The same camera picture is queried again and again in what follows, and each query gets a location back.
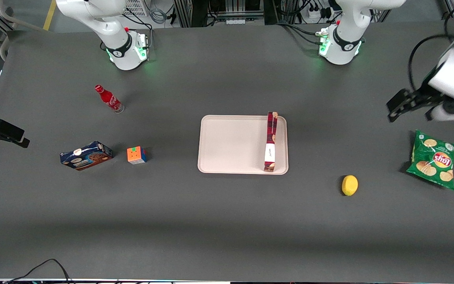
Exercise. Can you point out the black aluminium frame rack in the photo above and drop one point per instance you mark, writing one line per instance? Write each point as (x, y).
(195, 12)

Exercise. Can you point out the white power strip with plugs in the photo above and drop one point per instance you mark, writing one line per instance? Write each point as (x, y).
(315, 14)

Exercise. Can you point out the yellow lemon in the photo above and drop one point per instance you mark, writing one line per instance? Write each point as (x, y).
(349, 185)

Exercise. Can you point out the small white power strip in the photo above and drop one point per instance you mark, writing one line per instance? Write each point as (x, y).
(235, 21)

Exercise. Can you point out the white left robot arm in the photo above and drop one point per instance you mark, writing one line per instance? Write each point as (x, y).
(341, 47)

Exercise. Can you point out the blue cookie box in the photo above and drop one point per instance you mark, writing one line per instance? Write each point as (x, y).
(87, 156)

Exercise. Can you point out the green chips bag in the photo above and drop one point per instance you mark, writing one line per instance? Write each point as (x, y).
(434, 159)

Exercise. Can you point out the pale pink plastic tray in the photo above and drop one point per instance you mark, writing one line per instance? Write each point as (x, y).
(235, 146)

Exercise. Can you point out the red cola bottle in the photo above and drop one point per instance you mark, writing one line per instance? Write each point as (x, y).
(108, 98)

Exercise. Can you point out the red cookie box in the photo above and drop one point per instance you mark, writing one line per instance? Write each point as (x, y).
(270, 134)

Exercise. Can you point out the colourful puzzle cube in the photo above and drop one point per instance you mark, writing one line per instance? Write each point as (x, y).
(135, 155)

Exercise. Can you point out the white mesh basket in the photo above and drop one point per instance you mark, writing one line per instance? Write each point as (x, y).
(136, 7)

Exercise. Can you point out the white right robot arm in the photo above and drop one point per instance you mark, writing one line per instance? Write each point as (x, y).
(120, 47)

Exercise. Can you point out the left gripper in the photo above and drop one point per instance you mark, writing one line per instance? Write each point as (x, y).
(423, 93)

